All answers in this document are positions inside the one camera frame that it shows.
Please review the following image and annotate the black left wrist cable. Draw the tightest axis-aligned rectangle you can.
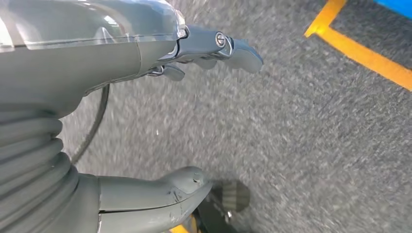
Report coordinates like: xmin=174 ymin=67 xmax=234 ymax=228
xmin=70 ymin=84 xmax=111 ymax=165

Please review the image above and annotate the blue metal shelf rack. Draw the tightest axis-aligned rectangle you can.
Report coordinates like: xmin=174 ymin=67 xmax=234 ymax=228
xmin=373 ymin=0 xmax=412 ymax=20

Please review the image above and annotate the yellow floor tape square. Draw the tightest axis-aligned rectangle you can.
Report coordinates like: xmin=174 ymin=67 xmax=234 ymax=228
xmin=304 ymin=0 xmax=412 ymax=92

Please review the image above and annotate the black robot foot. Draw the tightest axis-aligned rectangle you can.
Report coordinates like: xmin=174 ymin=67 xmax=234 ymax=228
xmin=193 ymin=179 xmax=251 ymax=233

